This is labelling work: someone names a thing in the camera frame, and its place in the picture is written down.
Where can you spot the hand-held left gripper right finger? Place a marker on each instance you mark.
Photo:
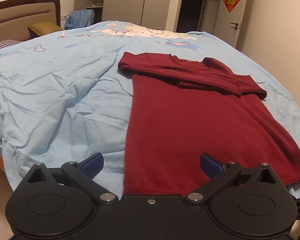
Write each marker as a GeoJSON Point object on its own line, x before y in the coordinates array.
{"type": "Point", "coordinates": [210, 166]}

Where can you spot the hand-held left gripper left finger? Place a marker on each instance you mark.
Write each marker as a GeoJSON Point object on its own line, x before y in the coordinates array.
{"type": "Point", "coordinates": [93, 166]}

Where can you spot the dark red long-sleeved shirt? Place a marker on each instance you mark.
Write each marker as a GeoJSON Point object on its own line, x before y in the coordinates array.
{"type": "Point", "coordinates": [190, 120]}

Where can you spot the light blue printed blanket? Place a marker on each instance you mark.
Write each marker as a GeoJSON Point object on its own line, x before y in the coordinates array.
{"type": "Point", "coordinates": [60, 92]}

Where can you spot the white door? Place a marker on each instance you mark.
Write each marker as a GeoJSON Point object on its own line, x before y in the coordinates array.
{"type": "Point", "coordinates": [236, 37]}

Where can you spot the olive green pillow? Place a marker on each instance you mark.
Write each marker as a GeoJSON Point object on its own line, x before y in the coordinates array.
{"type": "Point", "coordinates": [45, 28]}

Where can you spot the blue clothing heap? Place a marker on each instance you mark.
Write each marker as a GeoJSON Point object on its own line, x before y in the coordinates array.
{"type": "Point", "coordinates": [80, 20]}

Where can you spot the houndstooth patterned pillow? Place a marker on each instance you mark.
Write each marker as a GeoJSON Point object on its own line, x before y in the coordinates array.
{"type": "Point", "coordinates": [3, 45]}

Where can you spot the padded bed headboard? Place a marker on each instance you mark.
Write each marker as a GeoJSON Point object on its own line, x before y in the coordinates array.
{"type": "Point", "coordinates": [22, 15]}

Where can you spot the grey wardrobe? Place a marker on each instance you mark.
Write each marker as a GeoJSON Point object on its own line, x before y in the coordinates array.
{"type": "Point", "coordinates": [130, 2]}

